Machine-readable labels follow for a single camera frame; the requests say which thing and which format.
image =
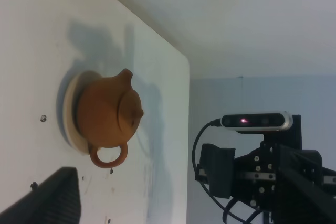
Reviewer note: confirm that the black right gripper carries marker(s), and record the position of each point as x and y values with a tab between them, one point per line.
283	178

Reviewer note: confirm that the brown clay teapot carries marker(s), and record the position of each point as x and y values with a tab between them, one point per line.
108	114

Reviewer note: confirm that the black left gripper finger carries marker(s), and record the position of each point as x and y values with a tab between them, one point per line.
56	200

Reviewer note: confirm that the beige round teapot coaster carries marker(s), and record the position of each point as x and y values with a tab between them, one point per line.
69	106

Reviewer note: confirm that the silver depth camera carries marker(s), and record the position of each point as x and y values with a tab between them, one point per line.
258	122

